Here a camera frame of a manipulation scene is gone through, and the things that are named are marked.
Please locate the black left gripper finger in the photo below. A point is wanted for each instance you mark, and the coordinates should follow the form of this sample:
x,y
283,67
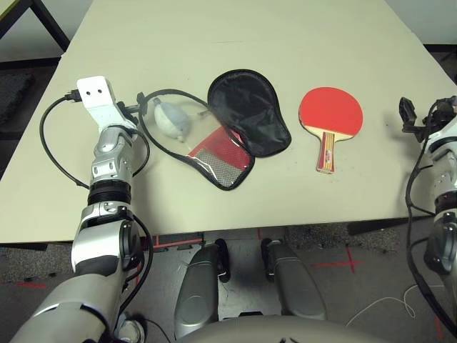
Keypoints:
x,y
141,103

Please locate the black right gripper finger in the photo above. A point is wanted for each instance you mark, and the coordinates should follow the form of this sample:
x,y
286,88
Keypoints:
x,y
407,109

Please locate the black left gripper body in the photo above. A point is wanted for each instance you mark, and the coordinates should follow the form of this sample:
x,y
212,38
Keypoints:
x,y
129,112

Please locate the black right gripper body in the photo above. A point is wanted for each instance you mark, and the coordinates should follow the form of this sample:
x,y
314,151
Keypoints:
x,y
417,129

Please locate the red ping-pong paddle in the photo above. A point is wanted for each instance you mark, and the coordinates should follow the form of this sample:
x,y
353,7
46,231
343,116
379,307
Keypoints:
x,y
330,110

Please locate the red black paddle case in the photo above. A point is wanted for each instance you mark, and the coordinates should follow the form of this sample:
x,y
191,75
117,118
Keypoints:
x,y
250,110

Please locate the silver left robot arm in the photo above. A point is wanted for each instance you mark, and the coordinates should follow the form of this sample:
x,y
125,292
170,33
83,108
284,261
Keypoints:
x,y
103,250

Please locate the grey left robot leg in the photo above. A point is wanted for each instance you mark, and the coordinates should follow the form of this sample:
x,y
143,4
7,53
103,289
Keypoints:
x,y
198,286

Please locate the grey robot leg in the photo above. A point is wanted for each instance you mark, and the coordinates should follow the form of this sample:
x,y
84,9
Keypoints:
x,y
198,286
296,282

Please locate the grey right robot leg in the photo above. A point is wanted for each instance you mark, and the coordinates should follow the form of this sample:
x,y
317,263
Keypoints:
x,y
296,282

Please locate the white sneaker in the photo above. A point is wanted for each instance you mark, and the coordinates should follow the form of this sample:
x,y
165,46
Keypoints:
x,y
130,330

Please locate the grey robot torso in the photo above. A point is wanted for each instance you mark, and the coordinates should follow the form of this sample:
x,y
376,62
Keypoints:
x,y
278,332

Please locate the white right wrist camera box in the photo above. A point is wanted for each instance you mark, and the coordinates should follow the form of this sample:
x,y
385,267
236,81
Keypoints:
x,y
444,138

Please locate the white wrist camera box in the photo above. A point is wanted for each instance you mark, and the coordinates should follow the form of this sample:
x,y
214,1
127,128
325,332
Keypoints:
x,y
98,100
444,138

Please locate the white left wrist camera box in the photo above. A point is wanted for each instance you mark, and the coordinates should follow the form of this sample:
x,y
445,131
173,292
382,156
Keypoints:
x,y
98,100

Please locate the black table frame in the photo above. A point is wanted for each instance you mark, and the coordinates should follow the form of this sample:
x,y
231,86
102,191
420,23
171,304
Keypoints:
x,y
53,28

